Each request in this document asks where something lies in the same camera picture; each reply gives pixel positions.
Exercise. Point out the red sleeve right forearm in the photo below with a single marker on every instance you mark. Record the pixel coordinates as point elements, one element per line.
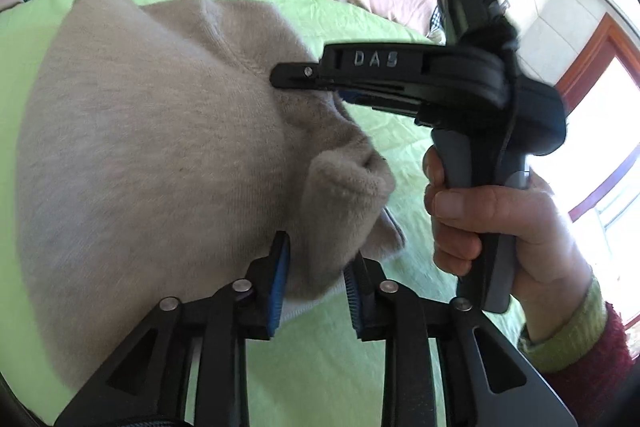
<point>586,360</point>

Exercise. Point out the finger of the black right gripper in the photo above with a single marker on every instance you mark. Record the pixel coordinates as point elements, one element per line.
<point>299,76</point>
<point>384,101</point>

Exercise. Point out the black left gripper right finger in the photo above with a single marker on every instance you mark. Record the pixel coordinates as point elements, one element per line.
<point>368,292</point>

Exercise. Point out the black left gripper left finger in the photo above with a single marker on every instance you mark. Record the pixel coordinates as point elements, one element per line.
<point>268,276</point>

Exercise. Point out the green bed sheet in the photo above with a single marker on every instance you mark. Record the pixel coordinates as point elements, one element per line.
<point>315,371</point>

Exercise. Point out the beige knit sweater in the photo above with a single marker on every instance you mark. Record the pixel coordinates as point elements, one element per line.
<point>155,159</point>

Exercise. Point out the red-brown window frame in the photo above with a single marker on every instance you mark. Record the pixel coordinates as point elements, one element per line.
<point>601,93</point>

